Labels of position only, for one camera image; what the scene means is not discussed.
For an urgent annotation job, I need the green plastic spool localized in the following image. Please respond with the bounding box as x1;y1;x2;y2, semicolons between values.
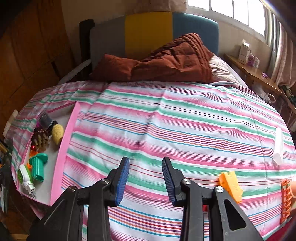
29;153;48;182

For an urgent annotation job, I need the green white plug device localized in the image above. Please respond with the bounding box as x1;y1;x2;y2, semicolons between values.
18;164;36;198

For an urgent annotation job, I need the orange plastic grid piece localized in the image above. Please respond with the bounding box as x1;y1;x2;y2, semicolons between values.
280;179;292;224

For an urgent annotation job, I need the yellow orange plastic toy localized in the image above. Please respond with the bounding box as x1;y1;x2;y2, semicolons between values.
27;150;39;171

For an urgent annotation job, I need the red plastic toy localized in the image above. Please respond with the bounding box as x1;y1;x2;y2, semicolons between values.
31;145;37;151

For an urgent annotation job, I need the white plastic tube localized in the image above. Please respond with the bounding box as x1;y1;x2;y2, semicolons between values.
273;127;284;166

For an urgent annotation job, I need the yellow perforated plastic toy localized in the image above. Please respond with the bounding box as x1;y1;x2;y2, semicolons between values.
52;124;64;145

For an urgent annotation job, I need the striped bed sheet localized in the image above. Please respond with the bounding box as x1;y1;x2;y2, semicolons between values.
6;81;295;240

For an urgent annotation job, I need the pink shallow box tray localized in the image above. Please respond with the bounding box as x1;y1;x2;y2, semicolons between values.
16;101;82;206

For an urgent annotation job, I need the wooden bedside shelf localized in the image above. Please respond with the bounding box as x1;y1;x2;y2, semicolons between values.
224;54;295;114

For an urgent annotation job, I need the beige curtain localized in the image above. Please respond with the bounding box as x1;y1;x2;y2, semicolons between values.
271;24;295;88

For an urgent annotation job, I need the purple box on shelf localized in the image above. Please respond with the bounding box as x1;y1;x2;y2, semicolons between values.
247;53;260;68

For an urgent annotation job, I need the white box on shelf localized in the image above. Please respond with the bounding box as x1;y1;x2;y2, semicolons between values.
238;39;251;64

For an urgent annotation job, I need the rust brown quilt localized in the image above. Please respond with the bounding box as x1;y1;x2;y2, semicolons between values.
91;33;214;83

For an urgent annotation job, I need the grey yellow blue headboard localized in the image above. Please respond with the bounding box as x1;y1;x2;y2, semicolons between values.
90;12;219;67

